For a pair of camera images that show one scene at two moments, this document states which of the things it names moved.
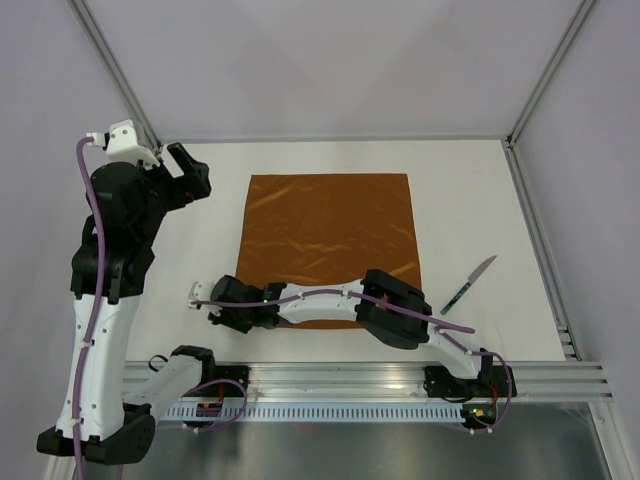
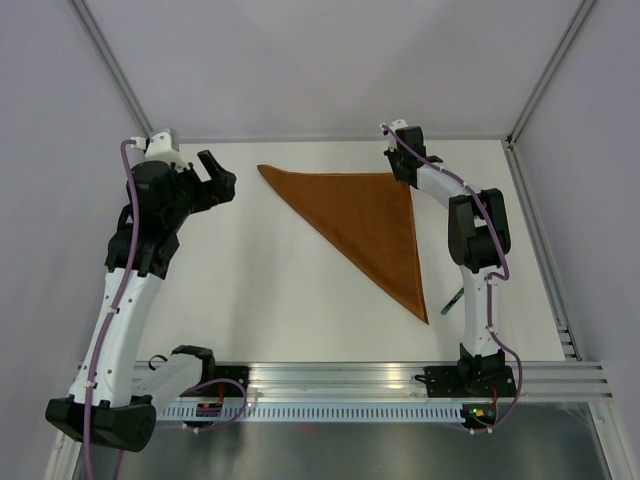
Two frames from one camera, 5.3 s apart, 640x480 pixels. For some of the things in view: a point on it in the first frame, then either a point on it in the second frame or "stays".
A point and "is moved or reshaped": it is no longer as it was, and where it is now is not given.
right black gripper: (221, 315) → (392, 156)
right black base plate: (492, 381) stays
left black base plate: (238, 373) stays
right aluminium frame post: (577, 20) stays
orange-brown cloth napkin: (323, 228) is moved or reshaped
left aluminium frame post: (114, 71) stays
